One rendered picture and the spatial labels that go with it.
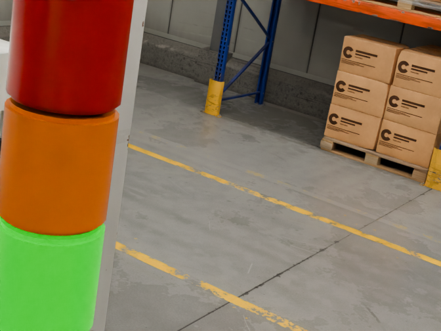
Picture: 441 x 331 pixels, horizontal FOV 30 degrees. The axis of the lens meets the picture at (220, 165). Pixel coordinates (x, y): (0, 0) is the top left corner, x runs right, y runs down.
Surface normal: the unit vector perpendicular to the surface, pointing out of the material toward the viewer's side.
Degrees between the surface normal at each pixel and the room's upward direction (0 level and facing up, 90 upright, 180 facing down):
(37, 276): 90
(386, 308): 0
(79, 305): 90
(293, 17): 90
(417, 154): 92
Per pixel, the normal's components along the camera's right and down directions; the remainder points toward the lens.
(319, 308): 0.16, -0.94
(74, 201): 0.56, 0.34
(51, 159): 0.07, 0.32
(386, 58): -0.55, 0.17
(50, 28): -0.18, 0.28
